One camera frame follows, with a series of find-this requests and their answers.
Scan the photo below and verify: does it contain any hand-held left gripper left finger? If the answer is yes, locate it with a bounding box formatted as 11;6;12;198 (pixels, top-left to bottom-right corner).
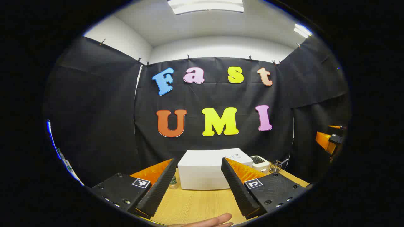
91;158;177;218

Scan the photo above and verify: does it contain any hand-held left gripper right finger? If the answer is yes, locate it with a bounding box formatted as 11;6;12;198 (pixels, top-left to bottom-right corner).
221;157;309;220

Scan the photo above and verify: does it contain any white microwave oven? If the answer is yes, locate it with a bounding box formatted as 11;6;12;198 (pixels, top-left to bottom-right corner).
177;148;254;190

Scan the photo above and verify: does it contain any white toaster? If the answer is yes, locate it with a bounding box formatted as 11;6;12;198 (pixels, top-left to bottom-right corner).
249;155;270;173

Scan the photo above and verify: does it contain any white side desk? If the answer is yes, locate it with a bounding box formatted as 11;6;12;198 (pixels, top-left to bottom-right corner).
58;151;84;186

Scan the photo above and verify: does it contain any black backdrop cloth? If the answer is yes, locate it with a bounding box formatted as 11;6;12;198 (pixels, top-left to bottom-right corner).
43;35;351;187

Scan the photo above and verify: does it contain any computer monitor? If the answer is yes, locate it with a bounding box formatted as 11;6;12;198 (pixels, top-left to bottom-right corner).
46;119;61;158

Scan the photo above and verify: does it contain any long ceiling light panel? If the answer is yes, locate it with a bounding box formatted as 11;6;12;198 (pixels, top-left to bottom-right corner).
167;0;244;15

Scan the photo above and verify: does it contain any wire utensil holder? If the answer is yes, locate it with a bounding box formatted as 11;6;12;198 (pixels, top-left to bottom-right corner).
268;159;288;174

